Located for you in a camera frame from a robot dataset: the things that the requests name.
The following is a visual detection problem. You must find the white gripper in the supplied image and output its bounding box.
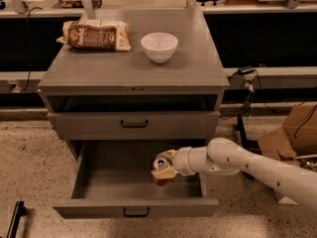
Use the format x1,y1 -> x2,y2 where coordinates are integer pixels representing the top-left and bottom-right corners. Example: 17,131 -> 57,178
151,147 -> 192,179

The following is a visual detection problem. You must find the red coke can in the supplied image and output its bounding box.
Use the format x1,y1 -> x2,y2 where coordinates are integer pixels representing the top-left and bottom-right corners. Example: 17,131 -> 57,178
151,158 -> 174,186

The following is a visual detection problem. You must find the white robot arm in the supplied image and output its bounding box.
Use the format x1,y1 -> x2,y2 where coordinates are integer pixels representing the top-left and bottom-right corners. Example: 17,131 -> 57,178
152,138 -> 317,210

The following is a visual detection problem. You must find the open grey bottom drawer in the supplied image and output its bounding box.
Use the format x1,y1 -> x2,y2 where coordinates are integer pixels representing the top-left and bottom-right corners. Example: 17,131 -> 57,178
53,140 -> 219,219

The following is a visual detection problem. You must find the grey drawer cabinet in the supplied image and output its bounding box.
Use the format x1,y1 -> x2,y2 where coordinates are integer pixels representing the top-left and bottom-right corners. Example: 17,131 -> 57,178
37,7 -> 231,220

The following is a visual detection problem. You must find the closed grey upper drawer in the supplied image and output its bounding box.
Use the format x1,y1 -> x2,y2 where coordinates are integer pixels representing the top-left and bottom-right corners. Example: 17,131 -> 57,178
48,111 -> 219,141

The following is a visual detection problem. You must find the white ceramic bowl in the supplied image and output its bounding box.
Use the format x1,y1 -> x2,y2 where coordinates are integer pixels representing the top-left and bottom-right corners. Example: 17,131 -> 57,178
141,32 -> 178,63

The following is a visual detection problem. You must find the brown cardboard box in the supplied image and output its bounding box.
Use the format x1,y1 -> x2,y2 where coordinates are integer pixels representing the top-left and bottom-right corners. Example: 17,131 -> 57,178
259,105 -> 317,209

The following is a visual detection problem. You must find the brown chip bag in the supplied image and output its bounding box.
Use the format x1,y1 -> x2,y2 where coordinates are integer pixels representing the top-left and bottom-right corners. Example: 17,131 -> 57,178
56,20 -> 131,52

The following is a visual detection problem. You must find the black bar bottom left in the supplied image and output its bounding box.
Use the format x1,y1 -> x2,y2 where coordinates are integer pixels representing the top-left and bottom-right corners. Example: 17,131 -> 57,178
6,201 -> 27,238

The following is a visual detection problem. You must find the black stand with cables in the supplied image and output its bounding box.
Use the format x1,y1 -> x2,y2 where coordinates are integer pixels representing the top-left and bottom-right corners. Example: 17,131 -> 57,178
227,64 -> 265,181

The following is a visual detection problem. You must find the black cable on left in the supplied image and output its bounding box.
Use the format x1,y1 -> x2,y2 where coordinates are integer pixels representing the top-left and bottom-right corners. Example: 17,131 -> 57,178
9,6 -> 44,93

